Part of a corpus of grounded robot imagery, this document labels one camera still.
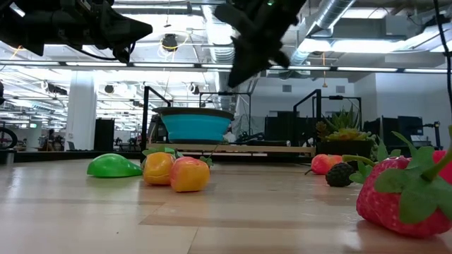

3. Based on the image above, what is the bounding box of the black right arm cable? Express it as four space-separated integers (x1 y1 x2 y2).
432 0 452 117

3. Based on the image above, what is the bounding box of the black speaker cabinet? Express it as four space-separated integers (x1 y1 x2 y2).
93 118 116 152

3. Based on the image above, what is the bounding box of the black tube stand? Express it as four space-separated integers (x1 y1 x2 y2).
291 88 323 167
140 85 173 153

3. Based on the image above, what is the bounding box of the black metal table frame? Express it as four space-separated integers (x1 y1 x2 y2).
0 148 321 165

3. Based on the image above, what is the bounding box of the black monitor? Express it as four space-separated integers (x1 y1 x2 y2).
363 115 424 147

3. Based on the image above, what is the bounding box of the blue collapsible colander grey rim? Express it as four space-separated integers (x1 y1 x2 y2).
152 107 236 144

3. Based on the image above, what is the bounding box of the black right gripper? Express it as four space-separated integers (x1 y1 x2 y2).
213 0 308 88

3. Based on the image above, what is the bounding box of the black wheel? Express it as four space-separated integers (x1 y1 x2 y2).
0 126 18 150

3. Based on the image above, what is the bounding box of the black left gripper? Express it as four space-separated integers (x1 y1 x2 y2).
45 0 153 64

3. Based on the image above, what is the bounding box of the dark toy blackberry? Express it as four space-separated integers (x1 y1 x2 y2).
325 162 356 188

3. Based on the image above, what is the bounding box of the person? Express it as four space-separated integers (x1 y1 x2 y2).
44 128 59 152

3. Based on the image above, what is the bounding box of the silver ventilation duct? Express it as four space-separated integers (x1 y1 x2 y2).
203 0 242 114

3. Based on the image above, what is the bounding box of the long ceiling light strip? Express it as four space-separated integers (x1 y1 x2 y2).
0 60 452 74

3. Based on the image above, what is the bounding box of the black ceiling camera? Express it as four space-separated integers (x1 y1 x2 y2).
161 33 179 53

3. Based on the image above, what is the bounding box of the bright green pear half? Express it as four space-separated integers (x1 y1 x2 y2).
86 152 143 179

